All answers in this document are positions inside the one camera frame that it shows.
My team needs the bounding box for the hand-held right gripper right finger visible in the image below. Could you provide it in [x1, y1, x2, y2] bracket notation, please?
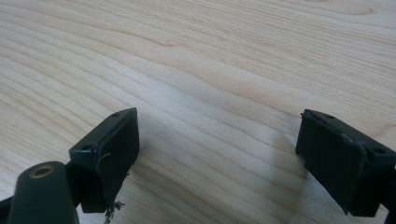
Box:
[294, 108, 396, 218]

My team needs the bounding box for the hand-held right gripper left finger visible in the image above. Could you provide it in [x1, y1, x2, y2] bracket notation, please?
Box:
[68, 106, 141, 215]

